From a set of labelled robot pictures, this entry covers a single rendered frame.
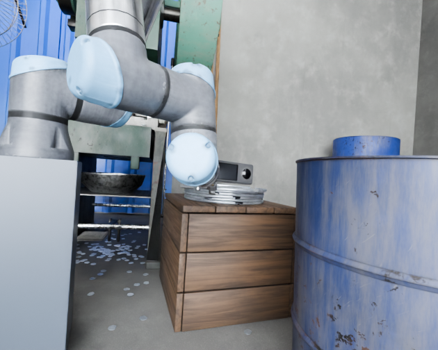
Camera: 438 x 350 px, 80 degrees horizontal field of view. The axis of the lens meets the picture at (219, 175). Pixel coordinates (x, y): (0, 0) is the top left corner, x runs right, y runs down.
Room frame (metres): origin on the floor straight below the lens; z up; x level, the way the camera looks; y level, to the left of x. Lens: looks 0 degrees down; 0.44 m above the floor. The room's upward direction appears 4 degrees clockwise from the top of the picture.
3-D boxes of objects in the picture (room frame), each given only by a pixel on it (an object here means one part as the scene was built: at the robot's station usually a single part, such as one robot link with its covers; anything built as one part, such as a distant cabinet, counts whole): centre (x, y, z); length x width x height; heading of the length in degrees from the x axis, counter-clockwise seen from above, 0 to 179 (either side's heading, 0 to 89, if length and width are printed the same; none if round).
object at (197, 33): (1.59, 0.27, 1.33); 1.03 x 0.28 x 0.82; 12
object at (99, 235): (1.29, 0.55, 0.14); 0.59 x 0.10 x 0.05; 12
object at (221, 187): (0.92, -0.02, 0.40); 0.29 x 0.29 x 0.01
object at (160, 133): (1.61, 0.34, 0.45); 0.92 x 0.12 x 0.90; 12
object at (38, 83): (0.61, 0.42, 0.62); 0.13 x 0.12 x 0.14; 137
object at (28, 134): (0.61, 0.43, 0.50); 0.15 x 0.15 x 0.10
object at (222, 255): (0.96, -0.02, 0.18); 0.40 x 0.38 x 0.35; 19
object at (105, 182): (1.42, 0.58, 0.36); 0.34 x 0.34 x 0.10
